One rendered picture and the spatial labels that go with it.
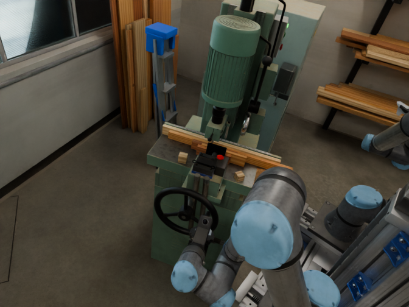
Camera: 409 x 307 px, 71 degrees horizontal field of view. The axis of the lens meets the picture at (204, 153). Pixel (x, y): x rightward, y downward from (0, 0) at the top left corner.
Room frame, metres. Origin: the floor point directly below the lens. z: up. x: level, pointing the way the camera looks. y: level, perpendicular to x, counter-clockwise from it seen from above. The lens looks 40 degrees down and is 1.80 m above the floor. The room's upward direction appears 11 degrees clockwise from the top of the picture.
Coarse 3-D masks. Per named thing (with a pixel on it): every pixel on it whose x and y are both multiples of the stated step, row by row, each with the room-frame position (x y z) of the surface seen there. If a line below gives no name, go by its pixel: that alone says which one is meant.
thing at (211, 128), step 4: (224, 116) 1.16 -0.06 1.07; (224, 120) 1.12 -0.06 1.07; (208, 124) 1.07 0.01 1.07; (212, 124) 1.07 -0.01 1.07; (216, 124) 1.08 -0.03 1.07; (220, 124) 1.08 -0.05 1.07; (224, 124) 1.10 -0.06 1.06; (208, 128) 1.05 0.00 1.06; (212, 128) 1.05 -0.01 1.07; (216, 128) 1.05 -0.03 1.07; (220, 128) 1.06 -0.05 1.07; (224, 128) 1.14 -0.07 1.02; (208, 132) 1.05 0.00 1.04; (212, 132) 1.05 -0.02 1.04; (216, 132) 1.05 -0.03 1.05; (220, 132) 1.04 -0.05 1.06; (204, 136) 1.05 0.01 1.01; (208, 136) 1.05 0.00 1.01; (212, 136) 1.05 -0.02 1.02; (216, 136) 1.05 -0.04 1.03; (220, 136) 1.06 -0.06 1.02; (216, 140) 1.04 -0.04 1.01
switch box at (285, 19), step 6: (276, 18) 1.36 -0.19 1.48; (276, 24) 1.34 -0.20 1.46; (282, 24) 1.34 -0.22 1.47; (270, 30) 1.35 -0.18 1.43; (276, 30) 1.34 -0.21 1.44; (282, 30) 1.34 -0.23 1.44; (270, 36) 1.34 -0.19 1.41; (282, 36) 1.34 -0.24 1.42; (270, 42) 1.34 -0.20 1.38; (276, 42) 1.34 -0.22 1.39; (276, 48) 1.34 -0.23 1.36; (264, 54) 1.34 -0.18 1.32; (270, 54) 1.34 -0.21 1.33; (276, 54) 1.34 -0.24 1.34
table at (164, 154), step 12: (156, 144) 1.06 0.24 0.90; (168, 144) 1.08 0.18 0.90; (180, 144) 1.09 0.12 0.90; (156, 156) 0.98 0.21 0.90; (168, 156) 0.99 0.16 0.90; (192, 156) 1.03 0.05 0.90; (168, 168) 0.96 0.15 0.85; (180, 168) 0.95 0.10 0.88; (228, 168) 0.99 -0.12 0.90; (240, 168) 1.01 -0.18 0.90; (252, 168) 1.02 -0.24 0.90; (264, 168) 1.04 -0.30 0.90; (228, 180) 0.91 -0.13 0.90; (252, 180) 0.94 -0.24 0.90; (240, 192) 0.90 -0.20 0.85
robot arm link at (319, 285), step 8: (304, 272) 0.46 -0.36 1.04; (312, 272) 0.46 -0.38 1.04; (320, 272) 0.47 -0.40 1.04; (312, 280) 0.43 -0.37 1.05; (320, 280) 0.44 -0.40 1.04; (328, 280) 0.45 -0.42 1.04; (312, 288) 0.41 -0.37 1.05; (320, 288) 0.41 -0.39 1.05; (328, 288) 0.42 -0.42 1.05; (336, 288) 0.43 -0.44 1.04; (312, 296) 0.38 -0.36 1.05; (320, 296) 0.39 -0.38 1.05; (328, 296) 0.40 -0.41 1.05; (336, 296) 0.40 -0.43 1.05; (312, 304) 0.37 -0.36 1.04; (320, 304) 0.37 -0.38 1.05; (328, 304) 0.37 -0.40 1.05; (336, 304) 0.38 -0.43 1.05
